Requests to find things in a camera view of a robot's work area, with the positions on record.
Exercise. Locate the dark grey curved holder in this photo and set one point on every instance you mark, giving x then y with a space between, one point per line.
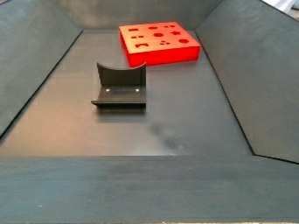
121 86

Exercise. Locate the red foam shape-sorting block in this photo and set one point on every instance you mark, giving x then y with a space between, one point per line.
157 43

